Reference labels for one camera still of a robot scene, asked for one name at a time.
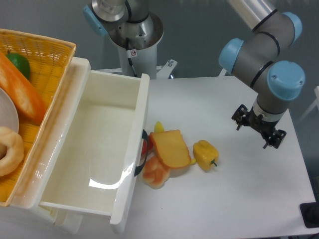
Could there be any yellow woven basket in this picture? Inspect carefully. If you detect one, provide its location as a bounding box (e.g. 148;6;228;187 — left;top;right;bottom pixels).
0;29;76;207

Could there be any white chair frame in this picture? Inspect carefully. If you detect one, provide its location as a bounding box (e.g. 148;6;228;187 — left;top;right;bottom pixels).
298;86;319;123

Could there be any green lime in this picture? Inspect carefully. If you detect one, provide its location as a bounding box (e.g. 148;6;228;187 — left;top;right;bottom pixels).
6;51;31;80

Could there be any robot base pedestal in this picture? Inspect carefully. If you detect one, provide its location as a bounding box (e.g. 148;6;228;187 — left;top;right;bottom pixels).
83;0;177;79

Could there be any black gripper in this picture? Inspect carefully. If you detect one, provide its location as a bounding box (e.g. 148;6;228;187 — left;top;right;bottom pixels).
231;104;286;149

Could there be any black device at edge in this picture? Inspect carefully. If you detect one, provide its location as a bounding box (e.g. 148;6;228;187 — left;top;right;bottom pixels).
300;202;319;229

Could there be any toast bread slice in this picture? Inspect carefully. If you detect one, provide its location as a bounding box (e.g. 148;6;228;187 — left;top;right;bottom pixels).
150;129;191;169

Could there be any black drawer handle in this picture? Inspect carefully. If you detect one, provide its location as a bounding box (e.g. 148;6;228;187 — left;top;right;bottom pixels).
134;129;149;177

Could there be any red tomato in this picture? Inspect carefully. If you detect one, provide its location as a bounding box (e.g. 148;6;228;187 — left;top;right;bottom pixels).
142;139;153;155

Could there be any yellow bell pepper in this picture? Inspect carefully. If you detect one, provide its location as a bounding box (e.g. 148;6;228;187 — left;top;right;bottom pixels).
193;140;219;172

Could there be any white drawer cabinet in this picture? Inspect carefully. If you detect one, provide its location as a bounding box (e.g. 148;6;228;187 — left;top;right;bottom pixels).
0;57;91;228

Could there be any orange baguette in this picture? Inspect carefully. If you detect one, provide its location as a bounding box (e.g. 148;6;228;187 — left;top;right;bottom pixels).
0;53;47;126

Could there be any yellow banana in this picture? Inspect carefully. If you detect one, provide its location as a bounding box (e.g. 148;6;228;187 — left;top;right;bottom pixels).
154;121;165;132

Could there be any white plate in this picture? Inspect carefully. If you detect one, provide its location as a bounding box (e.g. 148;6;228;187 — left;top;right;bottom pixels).
0;89;19;133

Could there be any beige bagel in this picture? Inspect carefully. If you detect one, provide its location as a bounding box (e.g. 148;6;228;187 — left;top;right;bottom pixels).
0;126;24;176

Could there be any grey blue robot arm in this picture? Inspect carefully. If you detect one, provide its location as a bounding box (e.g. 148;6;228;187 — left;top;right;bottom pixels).
218;0;306;148

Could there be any white open drawer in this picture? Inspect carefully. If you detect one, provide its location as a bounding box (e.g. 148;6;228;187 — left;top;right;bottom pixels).
39;70;151;234

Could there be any braided bread roll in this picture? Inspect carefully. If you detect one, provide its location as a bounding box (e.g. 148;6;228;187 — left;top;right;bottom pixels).
143;156;170;189

